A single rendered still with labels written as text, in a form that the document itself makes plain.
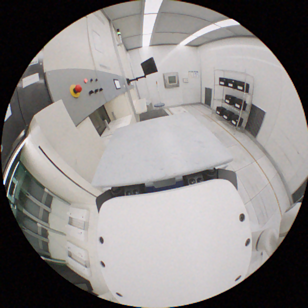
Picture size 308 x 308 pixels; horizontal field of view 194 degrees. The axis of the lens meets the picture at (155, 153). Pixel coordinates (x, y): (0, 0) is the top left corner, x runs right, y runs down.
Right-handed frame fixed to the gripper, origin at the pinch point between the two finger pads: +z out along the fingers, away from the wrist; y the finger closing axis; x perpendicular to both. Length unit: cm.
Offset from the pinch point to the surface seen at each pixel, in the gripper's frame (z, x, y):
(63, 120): 14.1, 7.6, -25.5
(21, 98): 5.2, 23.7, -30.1
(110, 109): 149, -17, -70
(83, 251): -28, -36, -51
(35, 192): -3, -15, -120
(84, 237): -18, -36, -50
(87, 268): -40, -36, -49
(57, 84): 22.2, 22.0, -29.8
